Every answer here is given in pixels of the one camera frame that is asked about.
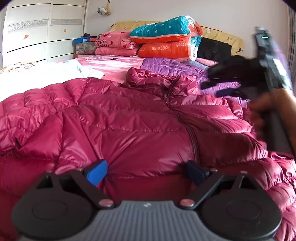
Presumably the purple quilted jacket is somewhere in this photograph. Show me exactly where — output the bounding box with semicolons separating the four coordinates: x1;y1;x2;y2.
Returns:
140;58;247;108

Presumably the white wardrobe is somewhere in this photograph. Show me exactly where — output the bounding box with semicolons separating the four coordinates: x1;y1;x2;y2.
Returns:
1;0;86;66

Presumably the yellow headboard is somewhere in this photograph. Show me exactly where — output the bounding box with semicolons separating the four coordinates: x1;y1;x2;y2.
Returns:
110;21;245;56

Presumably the blue box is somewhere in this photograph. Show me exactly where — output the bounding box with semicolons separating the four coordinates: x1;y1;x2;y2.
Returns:
73;36;89;44

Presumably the person's right hand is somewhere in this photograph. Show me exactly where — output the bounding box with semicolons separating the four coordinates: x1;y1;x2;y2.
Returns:
248;88;295;149

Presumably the floral pillow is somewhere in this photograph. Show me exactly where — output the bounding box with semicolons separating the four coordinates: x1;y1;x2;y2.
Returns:
0;62;38;74

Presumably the magenta quilted down jacket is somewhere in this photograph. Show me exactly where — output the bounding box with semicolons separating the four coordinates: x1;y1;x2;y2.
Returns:
1;68;295;240

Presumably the pink heart pillow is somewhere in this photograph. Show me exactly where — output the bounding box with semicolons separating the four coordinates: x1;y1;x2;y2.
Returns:
95;30;141;56

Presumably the pink folded blanket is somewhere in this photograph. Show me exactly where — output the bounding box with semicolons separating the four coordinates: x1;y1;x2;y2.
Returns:
196;58;218;67

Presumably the teal polka dot quilt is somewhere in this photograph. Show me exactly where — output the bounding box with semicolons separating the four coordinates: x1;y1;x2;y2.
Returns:
130;15;203;39

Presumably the orange folded quilt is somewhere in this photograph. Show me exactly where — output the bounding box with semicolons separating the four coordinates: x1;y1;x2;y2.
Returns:
138;36;203;61

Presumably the light blue down jacket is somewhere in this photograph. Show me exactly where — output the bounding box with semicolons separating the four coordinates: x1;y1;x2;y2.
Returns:
0;62;104;101

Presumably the black folded garment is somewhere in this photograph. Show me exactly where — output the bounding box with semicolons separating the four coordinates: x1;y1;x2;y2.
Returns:
197;38;232;62

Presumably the pink fleece bed cover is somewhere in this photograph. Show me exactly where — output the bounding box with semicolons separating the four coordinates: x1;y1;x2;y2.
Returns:
63;55;144;83

